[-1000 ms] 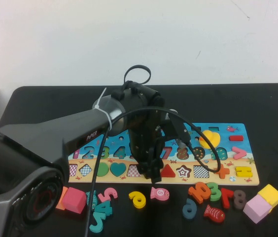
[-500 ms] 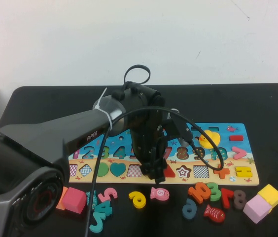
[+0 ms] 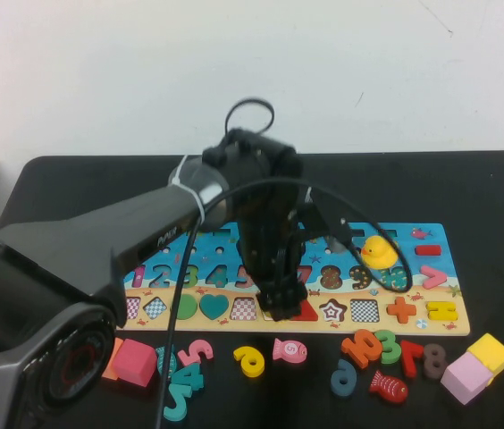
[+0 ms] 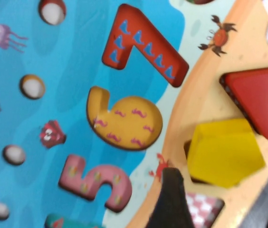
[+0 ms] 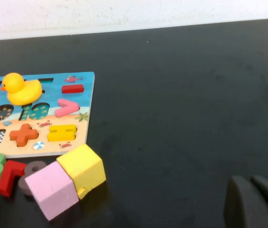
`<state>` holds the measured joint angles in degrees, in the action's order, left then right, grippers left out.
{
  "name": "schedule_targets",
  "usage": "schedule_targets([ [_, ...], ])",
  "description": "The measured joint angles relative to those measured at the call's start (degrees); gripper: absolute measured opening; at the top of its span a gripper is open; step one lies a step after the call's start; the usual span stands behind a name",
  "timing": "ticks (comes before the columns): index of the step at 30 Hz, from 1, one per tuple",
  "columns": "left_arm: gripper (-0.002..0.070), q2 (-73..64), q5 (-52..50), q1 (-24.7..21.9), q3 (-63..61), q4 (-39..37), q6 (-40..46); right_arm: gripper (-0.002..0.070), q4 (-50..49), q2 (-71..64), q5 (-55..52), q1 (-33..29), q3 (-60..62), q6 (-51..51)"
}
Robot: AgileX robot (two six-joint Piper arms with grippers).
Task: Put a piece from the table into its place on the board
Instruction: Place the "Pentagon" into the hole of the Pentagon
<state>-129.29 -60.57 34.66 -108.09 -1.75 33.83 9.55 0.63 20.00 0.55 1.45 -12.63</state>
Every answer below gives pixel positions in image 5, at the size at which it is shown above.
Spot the yellow equals sign piece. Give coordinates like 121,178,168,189
47,124,77,143

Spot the colourful wooden puzzle board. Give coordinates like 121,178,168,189
0,71,96,159

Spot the brown number eight piece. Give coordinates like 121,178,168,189
18,161,47,196

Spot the pink greater-than sign piece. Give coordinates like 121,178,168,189
54,98,80,118

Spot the red number seven piece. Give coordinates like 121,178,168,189
0,160,28,198

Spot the red minus sign piece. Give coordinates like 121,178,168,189
61,84,85,95

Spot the yellow wooden cube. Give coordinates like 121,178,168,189
56,143,107,200

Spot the yellow rubber duck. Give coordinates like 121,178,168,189
0,72,43,106

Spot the light pink wooden cube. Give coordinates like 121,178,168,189
24,161,80,222

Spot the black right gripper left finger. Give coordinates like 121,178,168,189
223,175,268,228

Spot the orange plus sign piece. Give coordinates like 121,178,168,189
9,123,40,147

